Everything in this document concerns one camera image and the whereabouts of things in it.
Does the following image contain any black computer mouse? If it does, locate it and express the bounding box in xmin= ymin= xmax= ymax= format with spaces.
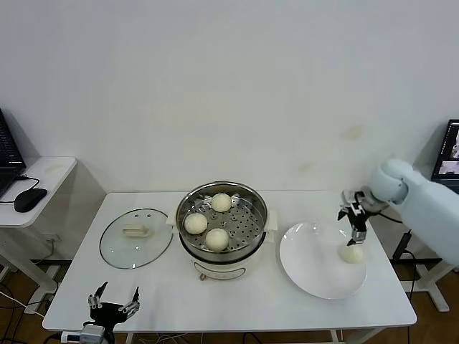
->
xmin=14 ymin=187 xmax=48 ymax=213

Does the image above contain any white round plate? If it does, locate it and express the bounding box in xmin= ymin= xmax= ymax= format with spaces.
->
xmin=278 ymin=221 xmax=369 ymax=300

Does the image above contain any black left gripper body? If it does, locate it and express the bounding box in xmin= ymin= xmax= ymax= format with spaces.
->
xmin=90 ymin=302 xmax=129 ymax=340

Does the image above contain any grey open laptop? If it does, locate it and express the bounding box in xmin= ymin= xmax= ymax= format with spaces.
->
xmin=432 ymin=120 xmax=459 ymax=186

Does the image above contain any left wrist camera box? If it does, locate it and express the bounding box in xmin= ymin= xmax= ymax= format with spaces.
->
xmin=60 ymin=324 xmax=105 ymax=344

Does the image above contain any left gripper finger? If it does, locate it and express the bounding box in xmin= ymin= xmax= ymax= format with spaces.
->
xmin=120 ymin=287 xmax=141 ymax=317
xmin=88 ymin=282 xmax=108 ymax=310

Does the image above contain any steel perforated steamer basket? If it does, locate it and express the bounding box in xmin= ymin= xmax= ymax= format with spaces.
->
xmin=167 ymin=181 xmax=279 ymax=254

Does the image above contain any cream electric cooking pot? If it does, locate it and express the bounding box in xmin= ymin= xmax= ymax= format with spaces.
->
xmin=177 ymin=229 xmax=273 ymax=284

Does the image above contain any white side table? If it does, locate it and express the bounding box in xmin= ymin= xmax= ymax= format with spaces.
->
xmin=0 ymin=156 xmax=78 ymax=302
xmin=394 ymin=163 xmax=459 ymax=312

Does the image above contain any black mouse cable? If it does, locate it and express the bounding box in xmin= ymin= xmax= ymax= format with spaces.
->
xmin=0 ymin=174 xmax=41 ymax=205

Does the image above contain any black floor cable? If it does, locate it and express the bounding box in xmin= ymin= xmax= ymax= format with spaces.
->
xmin=0 ymin=282 xmax=47 ymax=316

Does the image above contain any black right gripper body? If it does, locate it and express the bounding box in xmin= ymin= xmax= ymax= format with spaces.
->
xmin=349 ymin=193 xmax=374 ymax=232

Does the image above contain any thin white floor cable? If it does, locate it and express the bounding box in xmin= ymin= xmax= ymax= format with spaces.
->
xmin=0 ymin=290 xmax=47 ymax=319
xmin=136 ymin=333 xmax=188 ymax=344

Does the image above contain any white steamed baozi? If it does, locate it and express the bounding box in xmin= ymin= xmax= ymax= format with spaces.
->
xmin=204 ymin=228 xmax=230 ymax=252
xmin=184 ymin=214 xmax=209 ymax=236
xmin=210 ymin=193 xmax=232 ymax=213
xmin=339 ymin=243 xmax=365 ymax=265

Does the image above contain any black open laptop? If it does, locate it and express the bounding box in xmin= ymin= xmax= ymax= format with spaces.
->
xmin=0 ymin=107 xmax=28 ymax=201

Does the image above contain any black cable with inline adapter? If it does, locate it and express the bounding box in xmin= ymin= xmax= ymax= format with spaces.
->
xmin=392 ymin=231 xmax=419 ymax=302

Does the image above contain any glass lid with cream handle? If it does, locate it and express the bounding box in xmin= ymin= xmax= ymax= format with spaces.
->
xmin=99 ymin=206 xmax=175 ymax=270

